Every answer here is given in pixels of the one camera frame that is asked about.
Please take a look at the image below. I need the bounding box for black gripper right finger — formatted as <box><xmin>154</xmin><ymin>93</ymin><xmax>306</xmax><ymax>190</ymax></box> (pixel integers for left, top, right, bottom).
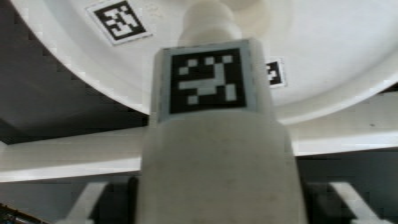
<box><xmin>305</xmin><ymin>182</ymin><xmax>386</xmax><ymax>224</ymax></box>

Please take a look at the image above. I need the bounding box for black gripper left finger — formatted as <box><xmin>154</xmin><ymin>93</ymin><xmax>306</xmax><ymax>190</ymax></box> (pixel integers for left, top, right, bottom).
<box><xmin>56</xmin><ymin>182</ymin><xmax>138</xmax><ymax>224</ymax></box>

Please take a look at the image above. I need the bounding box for white table leg cylinder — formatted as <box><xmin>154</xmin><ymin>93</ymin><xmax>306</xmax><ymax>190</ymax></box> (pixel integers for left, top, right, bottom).
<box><xmin>138</xmin><ymin>0</ymin><xmax>308</xmax><ymax>224</ymax></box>

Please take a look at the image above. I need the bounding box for white round table top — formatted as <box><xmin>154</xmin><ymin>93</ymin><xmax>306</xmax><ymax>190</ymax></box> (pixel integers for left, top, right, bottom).
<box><xmin>11</xmin><ymin>0</ymin><xmax>398</xmax><ymax>124</ymax></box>

